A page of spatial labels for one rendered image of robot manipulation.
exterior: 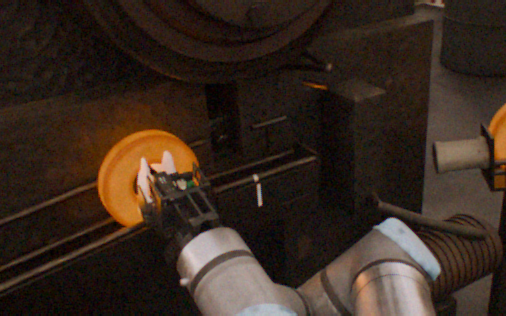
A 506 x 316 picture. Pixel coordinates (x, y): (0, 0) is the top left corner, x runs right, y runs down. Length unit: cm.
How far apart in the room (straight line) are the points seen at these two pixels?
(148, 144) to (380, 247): 37
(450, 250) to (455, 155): 17
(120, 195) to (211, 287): 26
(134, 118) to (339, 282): 42
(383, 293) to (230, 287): 17
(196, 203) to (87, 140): 23
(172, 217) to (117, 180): 13
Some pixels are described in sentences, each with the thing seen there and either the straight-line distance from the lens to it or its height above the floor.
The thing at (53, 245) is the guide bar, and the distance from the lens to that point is 95.
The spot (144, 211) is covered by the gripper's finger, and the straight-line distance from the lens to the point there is 83.
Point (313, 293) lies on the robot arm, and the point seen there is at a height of 69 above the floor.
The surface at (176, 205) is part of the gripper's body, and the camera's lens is 77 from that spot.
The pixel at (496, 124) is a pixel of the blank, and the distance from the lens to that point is 111.
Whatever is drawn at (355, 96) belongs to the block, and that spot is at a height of 80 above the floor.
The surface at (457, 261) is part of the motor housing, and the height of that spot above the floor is 50.
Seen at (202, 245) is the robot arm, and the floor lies 76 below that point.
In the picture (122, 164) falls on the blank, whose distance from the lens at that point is 88.
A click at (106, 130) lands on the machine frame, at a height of 82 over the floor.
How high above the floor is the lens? 116
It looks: 27 degrees down
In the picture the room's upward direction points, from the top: 4 degrees counter-clockwise
